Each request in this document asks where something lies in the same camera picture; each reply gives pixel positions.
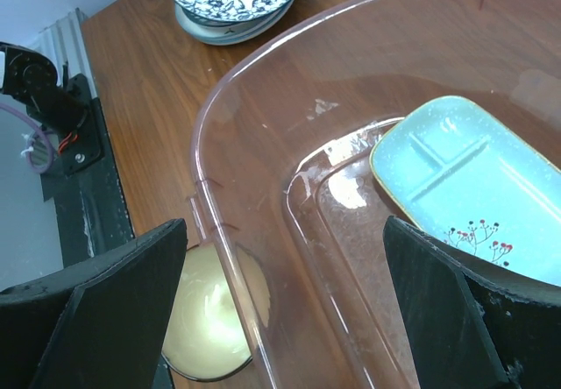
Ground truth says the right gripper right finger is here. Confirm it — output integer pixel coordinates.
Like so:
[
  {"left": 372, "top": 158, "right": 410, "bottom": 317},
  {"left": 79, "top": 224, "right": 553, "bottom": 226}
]
[{"left": 383, "top": 216, "right": 560, "bottom": 388}]

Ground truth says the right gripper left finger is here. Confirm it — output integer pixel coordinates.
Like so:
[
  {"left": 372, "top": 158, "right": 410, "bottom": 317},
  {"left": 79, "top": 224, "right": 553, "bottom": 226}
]
[{"left": 1, "top": 219, "right": 188, "bottom": 388}]

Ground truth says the light blue rectangular dish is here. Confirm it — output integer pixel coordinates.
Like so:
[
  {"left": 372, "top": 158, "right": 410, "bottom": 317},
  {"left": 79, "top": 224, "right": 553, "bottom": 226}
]
[{"left": 370, "top": 95, "right": 560, "bottom": 286}]

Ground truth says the teal rim lettered plate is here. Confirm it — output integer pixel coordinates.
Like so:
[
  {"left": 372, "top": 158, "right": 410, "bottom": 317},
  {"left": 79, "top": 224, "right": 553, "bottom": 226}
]
[{"left": 174, "top": 0, "right": 294, "bottom": 46}]

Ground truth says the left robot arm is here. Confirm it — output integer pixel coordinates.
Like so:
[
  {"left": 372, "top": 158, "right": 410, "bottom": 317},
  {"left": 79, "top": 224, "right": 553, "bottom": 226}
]
[{"left": 1, "top": 42, "right": 87, "bottom": 138}]

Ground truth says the clear plastic bin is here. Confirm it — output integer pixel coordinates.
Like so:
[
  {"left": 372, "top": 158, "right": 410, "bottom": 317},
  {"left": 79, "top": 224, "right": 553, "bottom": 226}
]
[{"left": 192, "top": 0, "right": 560, "bottom": 388}]

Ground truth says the cream black bowl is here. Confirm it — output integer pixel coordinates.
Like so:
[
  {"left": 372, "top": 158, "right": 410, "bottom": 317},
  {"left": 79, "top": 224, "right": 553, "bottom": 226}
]
[{"left": 162, "top": 244, "right": 252, "bottom": 381}]

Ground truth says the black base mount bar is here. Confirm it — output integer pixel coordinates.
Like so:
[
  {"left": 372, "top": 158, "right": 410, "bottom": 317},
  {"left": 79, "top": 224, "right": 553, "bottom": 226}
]
[{"left": 46, "top": 74, "right": 172, "bottom": 388}]

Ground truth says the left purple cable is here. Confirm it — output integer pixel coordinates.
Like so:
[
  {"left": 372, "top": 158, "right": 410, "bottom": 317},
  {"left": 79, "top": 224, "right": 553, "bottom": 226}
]
[{"left": 0, "top": 102, "right": 56, "bottom": 174}]

